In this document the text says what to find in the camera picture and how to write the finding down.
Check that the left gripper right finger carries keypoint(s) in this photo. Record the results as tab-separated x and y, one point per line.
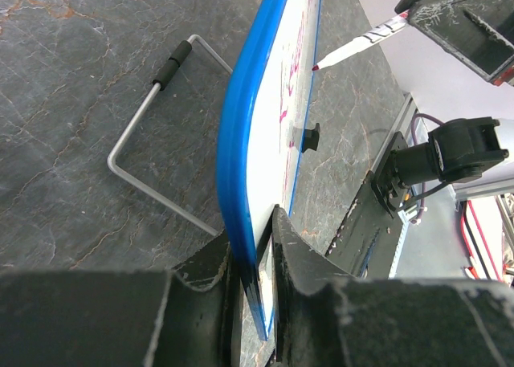
326	317

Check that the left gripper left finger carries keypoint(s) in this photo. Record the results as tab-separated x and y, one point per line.
187	316

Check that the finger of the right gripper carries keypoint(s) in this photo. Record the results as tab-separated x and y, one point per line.
479	33

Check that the white marker pen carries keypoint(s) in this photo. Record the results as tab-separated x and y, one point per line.
365	41

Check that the blue framed whiteboard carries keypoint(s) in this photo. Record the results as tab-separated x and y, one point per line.
260	135

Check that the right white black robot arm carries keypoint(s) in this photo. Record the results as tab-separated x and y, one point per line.
456	151

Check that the black whiteboard pen clip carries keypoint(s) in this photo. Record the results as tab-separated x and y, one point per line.
311	139

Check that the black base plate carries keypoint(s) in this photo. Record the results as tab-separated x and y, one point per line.
367	239

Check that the metal wire whiteboard stand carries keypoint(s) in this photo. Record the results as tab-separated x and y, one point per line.
167	150

